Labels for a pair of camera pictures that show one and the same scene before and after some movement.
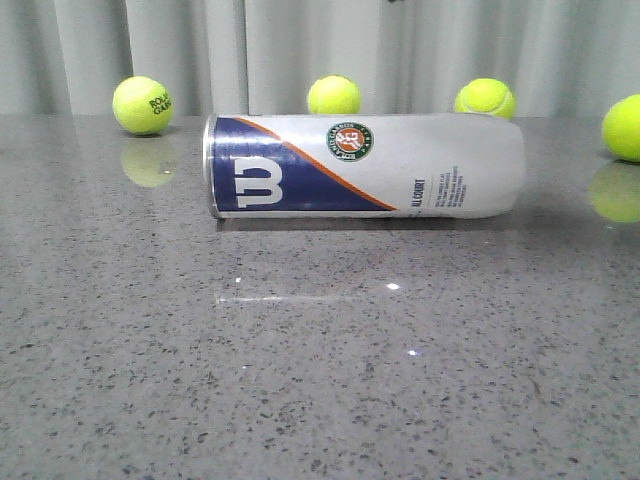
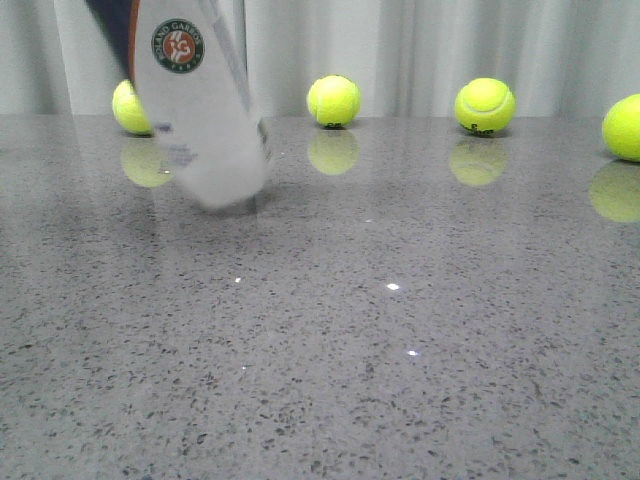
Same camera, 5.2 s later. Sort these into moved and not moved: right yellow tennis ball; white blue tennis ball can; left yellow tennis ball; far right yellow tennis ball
Moved: white blue tennis ball can
Not moved: left yellow tennis ball; far right yellow tennis ball; right yellow tennis ball
